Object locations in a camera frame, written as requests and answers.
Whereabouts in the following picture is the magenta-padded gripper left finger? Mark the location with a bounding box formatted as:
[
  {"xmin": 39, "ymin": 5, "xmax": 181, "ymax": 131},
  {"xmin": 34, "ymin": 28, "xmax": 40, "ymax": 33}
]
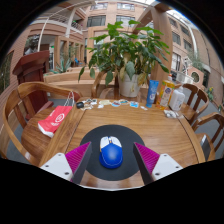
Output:
[{"xmin": 39, "ymin": 141, "xmax": 93, "ymax": 185}]

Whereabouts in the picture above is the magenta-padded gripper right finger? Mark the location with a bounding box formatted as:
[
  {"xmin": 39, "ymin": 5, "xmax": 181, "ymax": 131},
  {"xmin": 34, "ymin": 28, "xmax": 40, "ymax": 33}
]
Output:
[{"xmin": 132, "ymin": 142, "xmax": 184, "ymax": 186}]

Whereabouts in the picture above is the blue and white computer mouse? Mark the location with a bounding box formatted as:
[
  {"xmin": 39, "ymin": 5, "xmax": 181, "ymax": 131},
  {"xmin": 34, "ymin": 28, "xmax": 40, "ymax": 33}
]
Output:
[{"xmin": 98, "ymin": 135, "xmax": 124, "ymax": 170}]

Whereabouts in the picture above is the round black mouse pad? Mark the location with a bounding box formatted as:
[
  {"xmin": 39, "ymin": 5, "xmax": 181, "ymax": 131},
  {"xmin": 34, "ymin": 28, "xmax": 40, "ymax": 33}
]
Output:
[{"xmin": 79, "ymin": 124, "xmax": 147, "ymax": 182}]

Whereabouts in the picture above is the red paper bag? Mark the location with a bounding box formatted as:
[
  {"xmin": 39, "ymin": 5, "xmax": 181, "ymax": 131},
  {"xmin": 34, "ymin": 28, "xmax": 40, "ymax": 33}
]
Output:
[{"xmin": 37, "ymin": 91, "xmax": 76, "ymax": 139}]

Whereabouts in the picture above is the black notebook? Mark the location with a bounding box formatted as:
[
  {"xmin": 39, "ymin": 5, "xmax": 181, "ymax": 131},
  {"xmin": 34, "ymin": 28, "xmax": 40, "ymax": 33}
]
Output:
[{"xmin": 199, "ymin": 133, "xmax": 214, "ymax": 162}]

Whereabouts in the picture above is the clear plastic packet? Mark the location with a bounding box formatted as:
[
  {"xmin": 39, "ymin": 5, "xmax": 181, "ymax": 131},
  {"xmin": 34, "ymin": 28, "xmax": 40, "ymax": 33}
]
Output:
[{"xmin": 163, "ymin": 109, "xmax": 181, "ymax": 119}]

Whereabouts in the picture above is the white pump bottle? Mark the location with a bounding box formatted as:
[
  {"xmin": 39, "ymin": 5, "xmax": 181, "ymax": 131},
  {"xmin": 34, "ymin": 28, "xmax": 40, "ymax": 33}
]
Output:
[{"xmin": 169, "ymin": 85, "xmax": 186, "ymax": 112}]

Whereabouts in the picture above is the yellow dish soap bottle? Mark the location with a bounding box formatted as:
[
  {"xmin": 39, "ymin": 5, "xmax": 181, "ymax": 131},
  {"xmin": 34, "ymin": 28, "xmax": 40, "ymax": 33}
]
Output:
[{"xmin": 155, "ymin": 77, "xmax": 176, "ymax": 111}]

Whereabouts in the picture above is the blue squeeze tube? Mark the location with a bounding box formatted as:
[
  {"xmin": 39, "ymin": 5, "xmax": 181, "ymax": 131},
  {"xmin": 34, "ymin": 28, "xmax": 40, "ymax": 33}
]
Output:
[{"xmin": 145, "ymin": 79, "xmax": 160, "ymax": 109}]

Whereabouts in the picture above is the pale printed card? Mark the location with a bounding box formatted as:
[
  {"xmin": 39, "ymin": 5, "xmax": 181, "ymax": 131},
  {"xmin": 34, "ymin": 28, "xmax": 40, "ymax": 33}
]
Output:
[{"xmin": 99, "ymin": 99, "xmax": 112, "ymax": 107}]

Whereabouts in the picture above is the wooden planter box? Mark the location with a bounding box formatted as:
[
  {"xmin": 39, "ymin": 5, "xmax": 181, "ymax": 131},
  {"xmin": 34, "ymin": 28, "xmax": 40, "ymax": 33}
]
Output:
[{"xmin": 43, "ymin": 68, "xmax": 101, "ymax": 98}]

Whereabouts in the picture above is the spiky agave plant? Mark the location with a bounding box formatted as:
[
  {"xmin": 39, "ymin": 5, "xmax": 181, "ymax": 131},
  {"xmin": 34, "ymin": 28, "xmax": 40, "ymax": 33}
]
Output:
[{"xmin": 53, "ymin": 57, "xmax": 73, "ymax": 74}]

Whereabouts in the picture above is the dark red wooden lectern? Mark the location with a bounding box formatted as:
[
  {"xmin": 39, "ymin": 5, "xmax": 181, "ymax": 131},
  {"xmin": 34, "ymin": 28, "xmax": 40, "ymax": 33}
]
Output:
[{"xmin": 12, "ymin": 49, "xmax": 54, "ymax": 121}]

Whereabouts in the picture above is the green plant in white pot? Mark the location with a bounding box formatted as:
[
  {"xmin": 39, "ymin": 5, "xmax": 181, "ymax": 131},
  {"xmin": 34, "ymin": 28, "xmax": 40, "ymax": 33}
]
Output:
[{"xmin": 78, "ymin": 19, "xmax": 171, "ymax": 98}]

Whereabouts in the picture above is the dark bust statue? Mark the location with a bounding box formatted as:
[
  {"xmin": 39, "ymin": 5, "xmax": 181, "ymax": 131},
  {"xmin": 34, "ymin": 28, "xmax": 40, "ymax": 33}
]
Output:
[{"xmin": 24, "ymin": 36, "xmax": 39, "ymax": 56}]

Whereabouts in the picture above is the wooden pergola post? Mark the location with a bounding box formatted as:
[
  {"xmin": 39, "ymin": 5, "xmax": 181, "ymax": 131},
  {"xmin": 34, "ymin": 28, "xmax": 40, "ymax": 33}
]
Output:
[{"xmin": 134, "ymin": 3, "xmax": 174, "ymax": 88}]

